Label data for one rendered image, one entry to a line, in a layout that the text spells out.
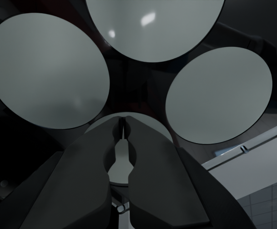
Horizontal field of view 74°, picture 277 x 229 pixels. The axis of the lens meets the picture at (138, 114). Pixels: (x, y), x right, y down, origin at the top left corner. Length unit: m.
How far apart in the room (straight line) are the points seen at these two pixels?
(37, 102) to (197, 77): 0.14
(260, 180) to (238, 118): 0.25
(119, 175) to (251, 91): 0.16
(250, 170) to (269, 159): 0.04
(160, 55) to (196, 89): 0.05
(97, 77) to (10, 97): 0.08
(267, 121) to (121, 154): 0.15
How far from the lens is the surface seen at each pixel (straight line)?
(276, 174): 0.45
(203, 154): 0.22
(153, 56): 0.16
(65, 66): 0.17
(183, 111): 0.18
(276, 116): 0.23
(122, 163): 0.21
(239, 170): 0.40
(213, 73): 0.18
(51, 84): 0.18
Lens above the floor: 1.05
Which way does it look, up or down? 60 degrees down
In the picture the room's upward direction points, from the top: 174 degrees clockwise
